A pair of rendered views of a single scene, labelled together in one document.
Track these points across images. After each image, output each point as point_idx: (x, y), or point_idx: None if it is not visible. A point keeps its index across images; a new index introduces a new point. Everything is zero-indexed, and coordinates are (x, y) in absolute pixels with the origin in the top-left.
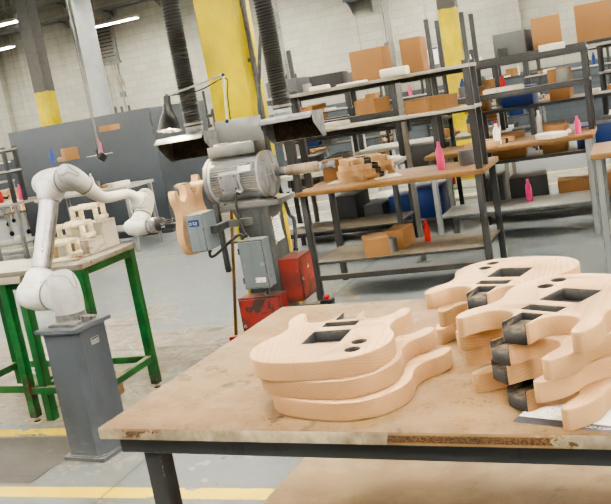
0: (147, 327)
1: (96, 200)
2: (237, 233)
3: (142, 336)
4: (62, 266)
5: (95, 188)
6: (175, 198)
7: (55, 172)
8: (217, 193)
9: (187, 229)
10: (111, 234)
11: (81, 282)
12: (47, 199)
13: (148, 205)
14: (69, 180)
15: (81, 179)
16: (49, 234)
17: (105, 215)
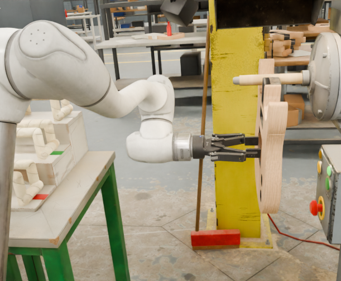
0: (125, 265)
1: (107, 116)
2: (214, 121)
3: (117, 275)
4: (13, 237)
5: (114, 91)
6: (286, 119)
7: (10, 44)
8: None
9: (334, 199)
10: (79, 139)
11: (54, 267)
12: None
13: (171, 108)
14: (61, 74)
15: (92, 71)
16: None
17: (70, 109)
